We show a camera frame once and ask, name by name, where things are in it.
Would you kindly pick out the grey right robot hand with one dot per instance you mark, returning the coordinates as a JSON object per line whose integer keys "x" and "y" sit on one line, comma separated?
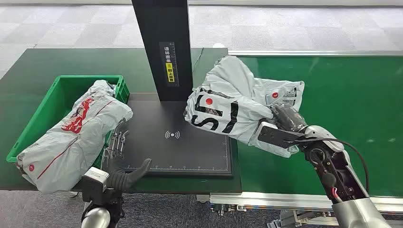
{"x": 288, "y": 118}

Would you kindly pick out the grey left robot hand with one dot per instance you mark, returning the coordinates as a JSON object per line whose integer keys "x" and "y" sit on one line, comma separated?
{"x": 117, "y": 162}

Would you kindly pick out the grey mailer bag black print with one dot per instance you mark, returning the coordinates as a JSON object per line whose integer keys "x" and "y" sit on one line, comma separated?
{"x": 233, "y": 94}

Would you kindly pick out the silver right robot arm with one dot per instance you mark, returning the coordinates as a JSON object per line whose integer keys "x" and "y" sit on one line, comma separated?
{"x": 340, "y": 170}

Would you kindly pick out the black inbound scanner machine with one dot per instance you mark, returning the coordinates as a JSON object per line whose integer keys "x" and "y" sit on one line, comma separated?
{"x": 176, "y": 151}

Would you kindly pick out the green conveyor belt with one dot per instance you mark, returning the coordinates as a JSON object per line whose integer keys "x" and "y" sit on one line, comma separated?
{"x": 346, "y": 94}

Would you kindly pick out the grey mailer bag red print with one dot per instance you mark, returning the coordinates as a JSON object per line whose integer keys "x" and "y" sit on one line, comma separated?
{"x": 78, "y": 135}

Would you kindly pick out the green plastic crate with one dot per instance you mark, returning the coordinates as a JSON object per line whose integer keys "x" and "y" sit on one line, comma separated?
{"x": 59, "y": 94}

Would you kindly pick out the small white object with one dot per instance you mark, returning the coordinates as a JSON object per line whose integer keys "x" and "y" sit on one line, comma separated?
{"x": 218, "y": 45}

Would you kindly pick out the black yellow label sticker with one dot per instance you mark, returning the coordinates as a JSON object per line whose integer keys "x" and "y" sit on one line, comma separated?
{"x": 169, "y": 64}

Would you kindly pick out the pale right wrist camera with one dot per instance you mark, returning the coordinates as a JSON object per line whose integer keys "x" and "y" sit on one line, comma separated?
{"x": 274, "y": 137}

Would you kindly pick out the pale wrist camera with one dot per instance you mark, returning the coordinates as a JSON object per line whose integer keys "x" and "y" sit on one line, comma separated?
{"x": 274, "y": 137}
{"x": 94, "y": 182}

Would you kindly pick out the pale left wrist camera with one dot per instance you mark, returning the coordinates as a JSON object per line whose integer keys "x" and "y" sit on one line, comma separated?
{"x": 94, "y": 182}

